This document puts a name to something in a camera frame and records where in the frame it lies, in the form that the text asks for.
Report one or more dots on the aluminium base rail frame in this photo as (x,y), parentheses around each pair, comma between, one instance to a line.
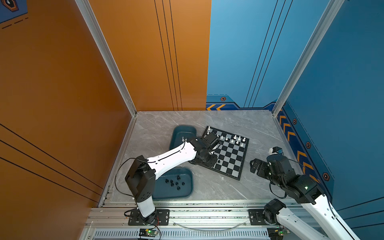
(186,220)

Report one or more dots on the aluminium corner post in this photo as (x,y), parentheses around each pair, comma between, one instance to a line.
(318,34)
(104,49)

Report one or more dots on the green circuit board left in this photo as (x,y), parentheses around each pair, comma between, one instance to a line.
(148,234)

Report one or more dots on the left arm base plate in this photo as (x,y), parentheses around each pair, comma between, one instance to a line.
(160,217)

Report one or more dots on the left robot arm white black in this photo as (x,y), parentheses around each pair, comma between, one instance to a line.
(143,173)

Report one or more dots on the green circuit board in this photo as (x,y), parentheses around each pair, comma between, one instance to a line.
(148,234)
(276,234)

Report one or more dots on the aluminium corner post right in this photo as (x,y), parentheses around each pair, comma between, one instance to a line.
(318,34)

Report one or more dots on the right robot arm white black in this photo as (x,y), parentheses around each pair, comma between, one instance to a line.
(306,192)

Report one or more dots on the black and silver chessboard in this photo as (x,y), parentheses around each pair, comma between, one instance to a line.
(232,156)

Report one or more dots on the teal tray with white pieces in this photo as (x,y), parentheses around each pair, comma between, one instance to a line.
(180,134)

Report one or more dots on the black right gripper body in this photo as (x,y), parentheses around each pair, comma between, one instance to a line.
(263,171)

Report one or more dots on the aluminium corner post left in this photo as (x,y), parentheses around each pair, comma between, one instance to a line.
(104,49)

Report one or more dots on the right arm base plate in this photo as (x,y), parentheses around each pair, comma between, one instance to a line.
(257,217)

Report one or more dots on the green circuit board right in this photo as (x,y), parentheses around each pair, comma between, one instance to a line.
(276,234)

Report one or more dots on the teal tray with black pieces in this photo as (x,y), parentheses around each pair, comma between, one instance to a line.
(164,191)

